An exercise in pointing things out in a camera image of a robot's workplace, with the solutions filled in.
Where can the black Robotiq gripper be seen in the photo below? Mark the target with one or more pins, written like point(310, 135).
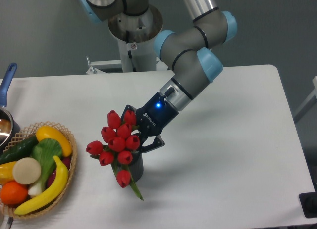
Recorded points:
point(151, 119)

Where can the red tulip bouquet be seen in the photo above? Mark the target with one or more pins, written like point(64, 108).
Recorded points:
point(118, 147)

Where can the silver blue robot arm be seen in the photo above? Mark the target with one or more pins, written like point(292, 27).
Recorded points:
point(187, 54)

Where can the grey ribbed vase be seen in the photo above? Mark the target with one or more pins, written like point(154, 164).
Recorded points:
point(131, 168)

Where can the dark red vegetable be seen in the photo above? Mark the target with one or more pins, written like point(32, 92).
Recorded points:
point(67, 163)

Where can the yellow banana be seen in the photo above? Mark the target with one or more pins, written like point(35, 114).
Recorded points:
point(50, 194)

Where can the yellow squash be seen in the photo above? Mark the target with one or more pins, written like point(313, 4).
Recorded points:
point(44, 132)

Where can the green bok choy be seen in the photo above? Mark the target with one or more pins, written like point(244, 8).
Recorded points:
point(43, 153)

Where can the woven wicker basket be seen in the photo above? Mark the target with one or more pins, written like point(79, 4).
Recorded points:
point(26, 133)

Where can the green cucumber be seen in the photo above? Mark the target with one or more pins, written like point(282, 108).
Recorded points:
point(20, 150)

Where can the beige round disc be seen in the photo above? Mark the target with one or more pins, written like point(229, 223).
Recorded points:
point(26, 170)

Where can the yellow bell pepper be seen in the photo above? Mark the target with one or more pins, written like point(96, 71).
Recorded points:
point(6, 172)

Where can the orange fruit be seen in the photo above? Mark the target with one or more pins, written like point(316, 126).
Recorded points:
point(14, 193)

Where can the black device at table edge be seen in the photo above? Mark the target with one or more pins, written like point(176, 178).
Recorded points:
point(309, 204)

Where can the white metal base frame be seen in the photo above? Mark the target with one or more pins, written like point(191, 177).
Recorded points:
point(100, 67)

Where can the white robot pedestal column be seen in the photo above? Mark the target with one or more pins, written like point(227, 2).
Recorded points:
point(135, 36)

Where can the blue handled saucepan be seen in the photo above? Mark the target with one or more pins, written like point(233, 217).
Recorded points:
point(8, 126)

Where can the white frame at right edge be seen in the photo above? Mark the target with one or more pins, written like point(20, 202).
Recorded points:
point(307, 104)

